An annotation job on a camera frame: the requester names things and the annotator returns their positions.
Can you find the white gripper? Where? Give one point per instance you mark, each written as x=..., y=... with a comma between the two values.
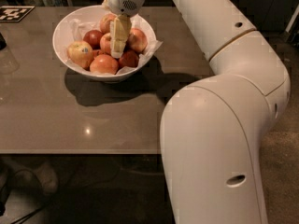
x=124, y=2

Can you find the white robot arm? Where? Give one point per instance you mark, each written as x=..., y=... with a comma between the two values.
x=211, y=130

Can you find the dark red apple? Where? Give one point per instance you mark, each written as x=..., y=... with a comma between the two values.
x=93, y=37

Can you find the white ceramic bowl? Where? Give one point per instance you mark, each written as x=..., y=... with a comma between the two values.
x=65, y=31

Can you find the small hidden red apple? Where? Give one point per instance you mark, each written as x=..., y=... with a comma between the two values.
x=97, y=52

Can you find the front red-yellow apple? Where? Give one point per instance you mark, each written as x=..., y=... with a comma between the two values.
x=104, y=64

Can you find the white paper bowl liner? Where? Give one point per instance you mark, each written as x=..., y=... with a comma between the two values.
x=78, y=27

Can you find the yellow apple with sticker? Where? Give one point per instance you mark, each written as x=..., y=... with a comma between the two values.
x=80, y=53

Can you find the black white fiducial marker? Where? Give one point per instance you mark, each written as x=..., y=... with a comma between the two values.
x=14, y=13

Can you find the black object at left edge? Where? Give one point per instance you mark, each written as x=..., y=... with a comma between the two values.
x=3, y=42

